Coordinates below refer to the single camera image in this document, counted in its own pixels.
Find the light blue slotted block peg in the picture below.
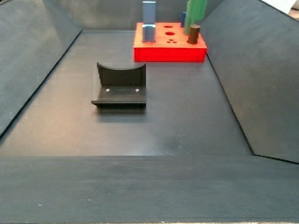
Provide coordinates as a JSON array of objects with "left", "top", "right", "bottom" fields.
[{"left": 143, "top": 1, "right": 156, "bottom": 43}]

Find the dark blue rounded peg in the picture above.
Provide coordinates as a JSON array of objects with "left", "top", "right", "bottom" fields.
[{"left": 180, "top": 11, "right": 185, "bottom": 27}]

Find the dark brown hexagonal peg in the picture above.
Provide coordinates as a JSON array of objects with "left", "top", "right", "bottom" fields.
[{"left": 187, "top": 24, "right": 201, "bottom": 45}]

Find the red peg board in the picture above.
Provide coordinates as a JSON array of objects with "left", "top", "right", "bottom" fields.
[{"left": 133, "top": 23, "right": 208, "bottom": 62}]

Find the black curved holder stand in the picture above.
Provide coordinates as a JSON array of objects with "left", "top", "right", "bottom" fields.
[{"left": 91, "top": 64, "right": 145, "bottom": 107}]

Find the green round cylinder peg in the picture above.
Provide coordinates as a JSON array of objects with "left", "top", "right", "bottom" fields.
[{"left": 184, "top": 0, "right": 208, "bottom": 34}]

